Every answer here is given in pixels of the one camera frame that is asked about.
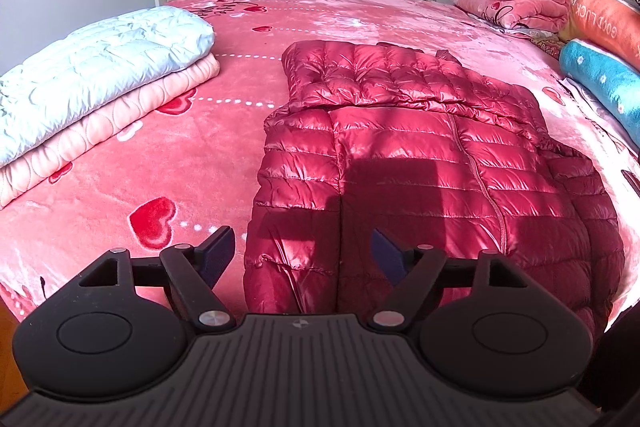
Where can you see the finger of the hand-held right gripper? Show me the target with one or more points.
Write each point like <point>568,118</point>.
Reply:
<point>632,182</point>

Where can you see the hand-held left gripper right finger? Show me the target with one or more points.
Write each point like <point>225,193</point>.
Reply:
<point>390,254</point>

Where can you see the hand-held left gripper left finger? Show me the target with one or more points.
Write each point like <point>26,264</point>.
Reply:
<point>217,252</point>

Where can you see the dark red down jacket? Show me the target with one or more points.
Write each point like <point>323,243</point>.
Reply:
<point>400,132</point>

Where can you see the white printed cloth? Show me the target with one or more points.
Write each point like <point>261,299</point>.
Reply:
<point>595,117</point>

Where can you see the blue dotted pillow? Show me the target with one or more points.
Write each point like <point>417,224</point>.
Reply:
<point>605,87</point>

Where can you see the pink heart printed bed blanket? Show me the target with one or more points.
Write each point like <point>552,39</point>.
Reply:
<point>190,147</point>

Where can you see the orange pillow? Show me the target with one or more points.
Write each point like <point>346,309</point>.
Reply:
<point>607,27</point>

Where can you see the floral bed quilt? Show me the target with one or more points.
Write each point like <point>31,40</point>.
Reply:
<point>547,46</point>

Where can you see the pale pink folded quilted jacket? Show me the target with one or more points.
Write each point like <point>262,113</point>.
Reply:
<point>100,132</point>

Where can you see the person's dark clothing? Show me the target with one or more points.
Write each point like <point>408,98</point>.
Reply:
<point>620,357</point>

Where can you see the light blue folded quilted jacket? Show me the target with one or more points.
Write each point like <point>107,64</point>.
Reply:
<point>100,57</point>

